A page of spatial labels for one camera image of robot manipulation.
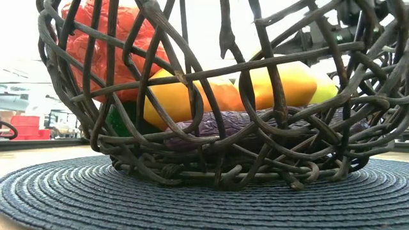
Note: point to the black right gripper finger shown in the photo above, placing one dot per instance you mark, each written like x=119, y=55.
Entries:
x=292, y=48

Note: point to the yellow-orange oval fruit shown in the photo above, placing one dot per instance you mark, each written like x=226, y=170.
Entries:
x=297, y=84

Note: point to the yellow-green apple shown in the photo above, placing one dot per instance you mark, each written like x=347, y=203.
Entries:
x=326, y=91

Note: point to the purple wrinkled vegetable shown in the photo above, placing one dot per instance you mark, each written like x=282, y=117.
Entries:
x=223, y=123

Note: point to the red and yellow mango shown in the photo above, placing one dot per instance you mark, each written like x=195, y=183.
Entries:
x=169, y=102

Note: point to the red round fruit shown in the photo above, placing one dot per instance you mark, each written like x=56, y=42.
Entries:
x=129, y=80

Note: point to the green lime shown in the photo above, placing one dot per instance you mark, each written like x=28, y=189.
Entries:
x=119, y=123

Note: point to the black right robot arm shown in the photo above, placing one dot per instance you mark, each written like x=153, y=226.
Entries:
x=346, y=34

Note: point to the dark brown wicker basket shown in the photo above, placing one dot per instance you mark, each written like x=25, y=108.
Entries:
x=171, y=171

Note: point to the dark blue round woven placemat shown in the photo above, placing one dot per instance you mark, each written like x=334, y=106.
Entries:
x=204, y=207

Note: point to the red plastic bin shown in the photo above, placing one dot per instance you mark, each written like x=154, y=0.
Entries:
x=44, y=134
x=28, y=137
x=25, y=120
x=25, y=131

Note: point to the black curved loop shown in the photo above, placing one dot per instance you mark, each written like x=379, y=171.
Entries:
x=15, y=130

